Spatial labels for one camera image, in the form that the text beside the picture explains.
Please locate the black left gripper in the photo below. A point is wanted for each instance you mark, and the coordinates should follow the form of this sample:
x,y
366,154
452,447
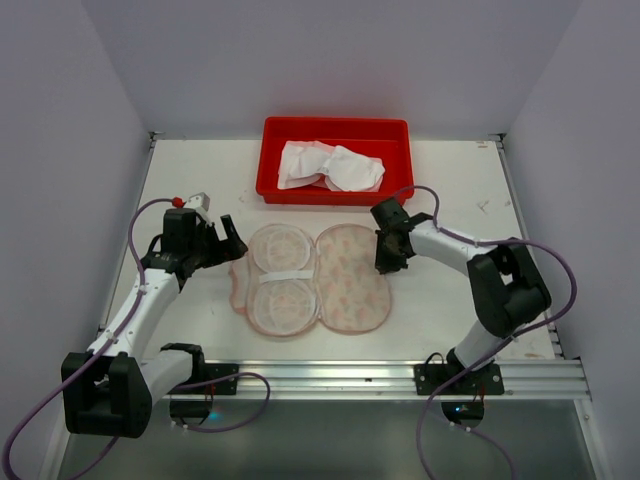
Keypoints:
x,y
211,247

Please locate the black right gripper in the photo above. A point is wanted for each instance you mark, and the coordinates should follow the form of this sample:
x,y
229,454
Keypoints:
x,y
388,245

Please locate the floral mesh laundry bag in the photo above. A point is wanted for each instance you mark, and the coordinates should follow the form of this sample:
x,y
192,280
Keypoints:
x,y
287,281

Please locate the pink bra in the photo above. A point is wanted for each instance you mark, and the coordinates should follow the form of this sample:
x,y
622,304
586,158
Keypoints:
x,y
317,180

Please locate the white bra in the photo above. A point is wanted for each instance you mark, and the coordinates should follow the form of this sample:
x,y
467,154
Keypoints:
x,y
348,171

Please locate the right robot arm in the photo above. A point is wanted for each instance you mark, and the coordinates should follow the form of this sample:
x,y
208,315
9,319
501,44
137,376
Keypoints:
x,y
507,289

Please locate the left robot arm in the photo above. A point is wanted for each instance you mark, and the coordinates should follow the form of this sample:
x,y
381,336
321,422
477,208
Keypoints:
x,y
110,390

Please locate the red plastic tray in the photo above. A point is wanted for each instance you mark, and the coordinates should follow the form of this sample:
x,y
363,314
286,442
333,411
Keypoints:
x,y
385,139

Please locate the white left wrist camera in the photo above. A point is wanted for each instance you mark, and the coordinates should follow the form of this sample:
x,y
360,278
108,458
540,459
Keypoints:
x,y
199,202

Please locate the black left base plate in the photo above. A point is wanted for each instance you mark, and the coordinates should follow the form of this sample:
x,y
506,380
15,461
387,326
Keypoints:
x,y
220,377

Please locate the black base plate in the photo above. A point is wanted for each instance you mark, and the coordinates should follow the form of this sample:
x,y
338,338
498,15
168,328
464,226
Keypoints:
x,y
437,369
220,377

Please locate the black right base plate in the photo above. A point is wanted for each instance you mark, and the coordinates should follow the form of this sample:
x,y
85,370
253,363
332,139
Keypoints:
x,y
437,369

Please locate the aluminium mounting rail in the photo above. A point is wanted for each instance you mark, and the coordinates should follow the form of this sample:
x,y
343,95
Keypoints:
x,y
397,380

